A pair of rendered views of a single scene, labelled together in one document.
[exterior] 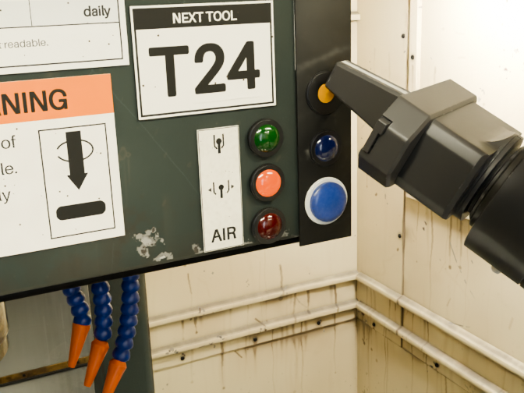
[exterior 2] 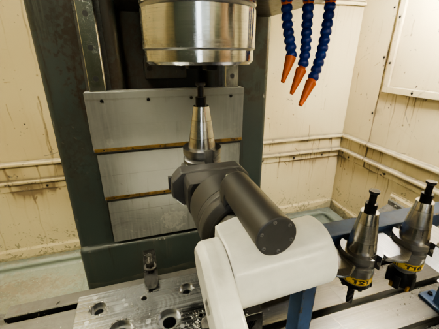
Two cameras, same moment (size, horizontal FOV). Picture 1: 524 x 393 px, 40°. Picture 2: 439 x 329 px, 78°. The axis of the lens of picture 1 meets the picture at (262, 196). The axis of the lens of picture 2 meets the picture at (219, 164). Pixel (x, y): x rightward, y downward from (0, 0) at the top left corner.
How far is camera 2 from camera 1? 0.39 m
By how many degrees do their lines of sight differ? 11
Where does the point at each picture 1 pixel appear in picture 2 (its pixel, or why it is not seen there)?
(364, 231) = (350, 113)
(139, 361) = (258, 146)
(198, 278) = (274, 126)
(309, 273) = (321, 130)
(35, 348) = (217, 128)
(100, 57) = not seen: outside the picture
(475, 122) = not seen: outside the picture
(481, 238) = not seen: outside the picture
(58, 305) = (228, 109)
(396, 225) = (371, 108)
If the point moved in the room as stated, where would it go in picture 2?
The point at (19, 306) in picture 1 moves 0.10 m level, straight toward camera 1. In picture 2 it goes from (212, 107) to (218, 113)
